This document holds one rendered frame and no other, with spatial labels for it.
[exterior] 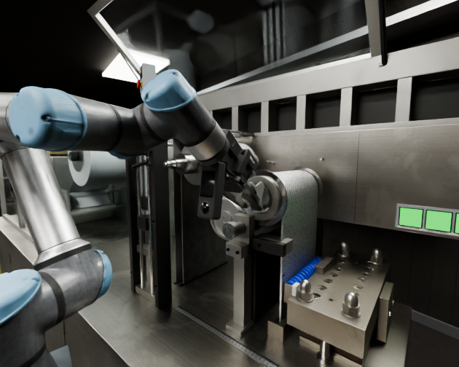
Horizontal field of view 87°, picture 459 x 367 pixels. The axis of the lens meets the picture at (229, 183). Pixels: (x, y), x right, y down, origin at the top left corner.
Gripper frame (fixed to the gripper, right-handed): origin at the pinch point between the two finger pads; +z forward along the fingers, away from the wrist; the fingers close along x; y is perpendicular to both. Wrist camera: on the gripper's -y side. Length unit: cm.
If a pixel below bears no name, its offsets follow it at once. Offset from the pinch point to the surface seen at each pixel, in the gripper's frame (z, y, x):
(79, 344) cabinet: 15, -53, 54
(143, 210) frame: -1.4, -7.6, 38.5
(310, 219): 21.6, 9.9, -6.5
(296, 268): 21.9, -5.5, -6.5
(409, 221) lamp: 31.3, 18.8, -30.1
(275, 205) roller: 1.9, 2.7, -5.0
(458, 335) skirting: 222, 30, -58
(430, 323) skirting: 225, 33, -42
